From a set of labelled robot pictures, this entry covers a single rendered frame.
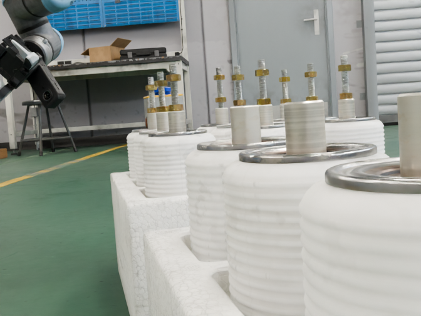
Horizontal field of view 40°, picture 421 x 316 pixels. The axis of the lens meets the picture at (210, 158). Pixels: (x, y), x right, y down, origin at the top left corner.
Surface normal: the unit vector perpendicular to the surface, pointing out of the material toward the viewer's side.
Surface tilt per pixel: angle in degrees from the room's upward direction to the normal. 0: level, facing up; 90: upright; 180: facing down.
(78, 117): 90
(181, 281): 0
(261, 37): 90
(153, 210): 90
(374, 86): 90
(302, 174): 58
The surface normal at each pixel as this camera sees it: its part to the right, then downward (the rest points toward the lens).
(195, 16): -0.06, 0.09
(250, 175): -0.65, -0.44
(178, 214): 0.22, 0.07
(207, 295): -0.07, -0.99
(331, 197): -0.68, -0.67
